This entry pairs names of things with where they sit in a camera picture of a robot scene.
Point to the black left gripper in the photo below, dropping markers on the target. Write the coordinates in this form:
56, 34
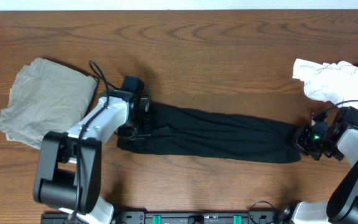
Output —
134, 130

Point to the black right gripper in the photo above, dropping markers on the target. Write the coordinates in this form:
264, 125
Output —
302, 140

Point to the black polo shirt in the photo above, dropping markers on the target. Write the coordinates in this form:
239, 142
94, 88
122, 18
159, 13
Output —
190, 132

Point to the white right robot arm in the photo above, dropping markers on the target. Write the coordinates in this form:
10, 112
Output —
342, 207

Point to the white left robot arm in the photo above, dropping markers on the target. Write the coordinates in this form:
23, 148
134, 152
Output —
68, 175

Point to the white garment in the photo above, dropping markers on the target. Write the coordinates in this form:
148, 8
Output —
334, 82

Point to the folded beige cloth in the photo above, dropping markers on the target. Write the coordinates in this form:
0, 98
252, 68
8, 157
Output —
46, 96

